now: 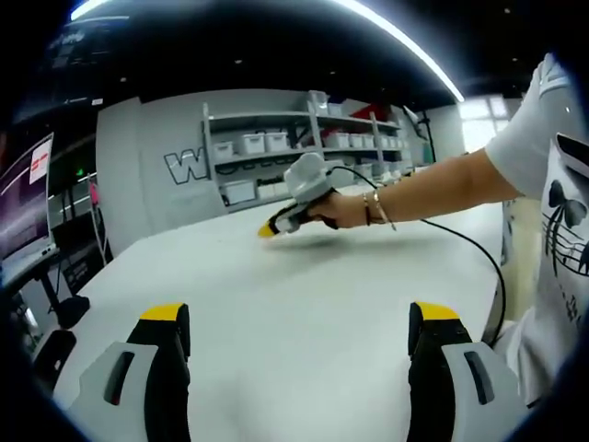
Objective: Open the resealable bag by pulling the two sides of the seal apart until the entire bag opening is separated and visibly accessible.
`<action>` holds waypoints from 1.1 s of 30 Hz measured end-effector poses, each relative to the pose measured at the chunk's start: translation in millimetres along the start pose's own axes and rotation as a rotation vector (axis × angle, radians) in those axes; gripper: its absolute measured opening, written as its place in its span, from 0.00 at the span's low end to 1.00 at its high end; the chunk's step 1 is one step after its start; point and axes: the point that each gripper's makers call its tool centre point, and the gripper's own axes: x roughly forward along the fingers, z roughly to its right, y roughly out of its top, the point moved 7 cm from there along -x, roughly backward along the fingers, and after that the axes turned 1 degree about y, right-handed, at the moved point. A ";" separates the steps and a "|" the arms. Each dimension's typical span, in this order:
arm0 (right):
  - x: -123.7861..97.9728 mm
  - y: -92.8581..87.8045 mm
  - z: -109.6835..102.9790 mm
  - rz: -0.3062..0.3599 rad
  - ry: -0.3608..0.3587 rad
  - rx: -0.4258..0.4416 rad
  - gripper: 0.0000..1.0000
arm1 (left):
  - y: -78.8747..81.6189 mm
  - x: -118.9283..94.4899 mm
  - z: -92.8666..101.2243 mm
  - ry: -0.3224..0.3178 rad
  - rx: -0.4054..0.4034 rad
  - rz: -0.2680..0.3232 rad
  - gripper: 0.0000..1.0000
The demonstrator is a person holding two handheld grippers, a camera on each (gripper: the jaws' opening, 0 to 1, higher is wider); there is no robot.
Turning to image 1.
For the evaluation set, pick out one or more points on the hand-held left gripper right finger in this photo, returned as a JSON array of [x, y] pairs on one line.
[[432, 391]]

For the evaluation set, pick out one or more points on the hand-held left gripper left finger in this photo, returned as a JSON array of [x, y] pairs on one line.
[[165, 391]]

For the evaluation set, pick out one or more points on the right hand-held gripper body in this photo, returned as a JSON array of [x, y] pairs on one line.
[[308, 182]]

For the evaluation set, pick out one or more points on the person's right hand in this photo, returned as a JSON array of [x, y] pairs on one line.
[[347, 209]]

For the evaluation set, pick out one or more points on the grey metal shelf rack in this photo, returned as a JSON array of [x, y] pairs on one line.
[[257, 154], [359, 124]]

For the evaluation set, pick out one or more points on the shelf with white bins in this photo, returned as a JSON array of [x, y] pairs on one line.
[[253, 143]]

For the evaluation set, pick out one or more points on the black chair backrest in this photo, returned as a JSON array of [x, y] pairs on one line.
[[55, 354]]

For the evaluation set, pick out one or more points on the long ceiling light strip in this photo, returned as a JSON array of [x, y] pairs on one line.
[[89, 9], [405, 41]]

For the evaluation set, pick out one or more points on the grey desk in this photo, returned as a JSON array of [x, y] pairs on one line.
[[27, 269]]

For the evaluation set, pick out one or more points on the bright window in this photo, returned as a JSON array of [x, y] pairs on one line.
[[483, 122]]

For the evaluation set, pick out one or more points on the pink hanging object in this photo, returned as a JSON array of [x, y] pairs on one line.
[[94, 194]]

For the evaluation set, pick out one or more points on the large purple display screen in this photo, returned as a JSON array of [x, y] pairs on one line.
[[23, 207]]

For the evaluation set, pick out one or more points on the dark hanging ceiling screen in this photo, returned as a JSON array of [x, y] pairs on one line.
[[69, 50]]

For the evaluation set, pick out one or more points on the white wall lettering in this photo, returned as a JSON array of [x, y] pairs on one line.
[[181, 168]]

